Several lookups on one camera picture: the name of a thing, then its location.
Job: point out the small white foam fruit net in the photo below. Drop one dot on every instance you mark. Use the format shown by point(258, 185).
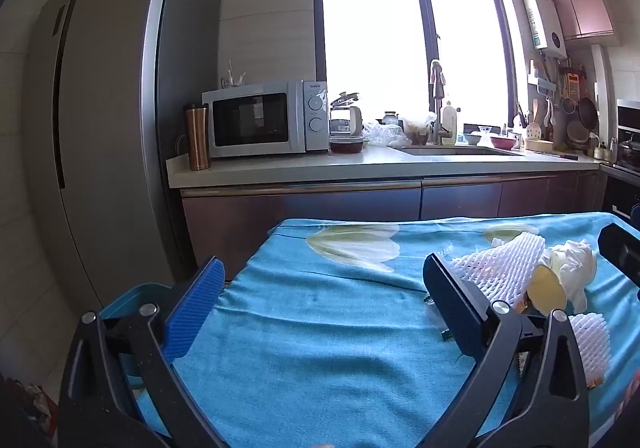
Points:
point(595, 340)

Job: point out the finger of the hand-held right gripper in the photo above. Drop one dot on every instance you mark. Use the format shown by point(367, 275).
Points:
point(636, 217)
point(620, 250)

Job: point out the glass kettle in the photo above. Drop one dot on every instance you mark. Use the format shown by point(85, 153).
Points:
point(344, 115)

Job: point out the orange peel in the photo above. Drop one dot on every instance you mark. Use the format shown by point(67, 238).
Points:
point(596, 382)

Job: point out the teal basket of packets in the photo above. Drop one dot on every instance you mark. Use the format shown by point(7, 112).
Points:
point(34, 400)

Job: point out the kitchen sink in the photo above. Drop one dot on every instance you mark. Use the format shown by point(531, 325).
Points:
point(460, 151)

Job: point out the white microwave oven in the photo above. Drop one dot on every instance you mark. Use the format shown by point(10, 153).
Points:
point(255, 120)

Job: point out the small white bowl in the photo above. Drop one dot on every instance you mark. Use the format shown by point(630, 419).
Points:
point(472, 138)

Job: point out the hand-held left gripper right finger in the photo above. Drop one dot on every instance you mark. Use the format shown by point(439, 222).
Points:
point(450, 310)

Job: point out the red bowl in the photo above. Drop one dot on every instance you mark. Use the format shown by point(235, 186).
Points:
point(503, 142)

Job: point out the large white foam fruit net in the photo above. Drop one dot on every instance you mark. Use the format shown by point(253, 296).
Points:
point(495, 265)

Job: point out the silver refrigerator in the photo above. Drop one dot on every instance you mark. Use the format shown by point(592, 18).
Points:
point(100, 128)

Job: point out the white tissue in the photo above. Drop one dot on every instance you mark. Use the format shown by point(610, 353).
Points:
point(575, 260)

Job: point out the hanging dark frying pan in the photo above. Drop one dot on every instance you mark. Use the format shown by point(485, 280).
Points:
point(588, 113)

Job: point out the blue floral tablecloth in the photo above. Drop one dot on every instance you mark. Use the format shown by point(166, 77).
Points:
point(320, 328)

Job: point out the white soap bottle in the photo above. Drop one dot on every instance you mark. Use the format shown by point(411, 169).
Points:
point(449, 125)

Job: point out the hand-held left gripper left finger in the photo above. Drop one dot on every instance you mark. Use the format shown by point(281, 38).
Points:
point(200, 308)

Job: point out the kitchen window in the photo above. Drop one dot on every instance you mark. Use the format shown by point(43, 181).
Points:
point(400, 38)

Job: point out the brown lower kitchen cabinets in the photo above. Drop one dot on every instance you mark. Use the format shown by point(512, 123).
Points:
point(300, 208)

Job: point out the black built-in oven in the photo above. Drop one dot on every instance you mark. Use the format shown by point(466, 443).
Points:
point(625, 163)

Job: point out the metal kitchen faucet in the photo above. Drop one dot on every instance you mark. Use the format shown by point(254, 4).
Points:
point(437, 98)

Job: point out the grey kitchen counter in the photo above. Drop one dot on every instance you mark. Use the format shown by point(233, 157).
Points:
point(300, 167)

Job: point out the blue plastic trash bin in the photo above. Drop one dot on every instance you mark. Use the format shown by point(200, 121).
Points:
point(131, 294)

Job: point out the copper metal tumbler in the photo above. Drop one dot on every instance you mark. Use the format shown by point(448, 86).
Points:
point(197, 138)

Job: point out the pink upper wall cabinet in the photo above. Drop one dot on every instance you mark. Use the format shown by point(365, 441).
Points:
point(582, 3)

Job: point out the bag of food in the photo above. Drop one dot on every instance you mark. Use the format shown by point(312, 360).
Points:
point(417, 128)

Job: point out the white wall water heater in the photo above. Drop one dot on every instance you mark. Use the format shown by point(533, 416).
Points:
point(542, 20)

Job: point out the clear plastic bags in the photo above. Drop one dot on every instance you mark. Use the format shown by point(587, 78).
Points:
point(382, 134)

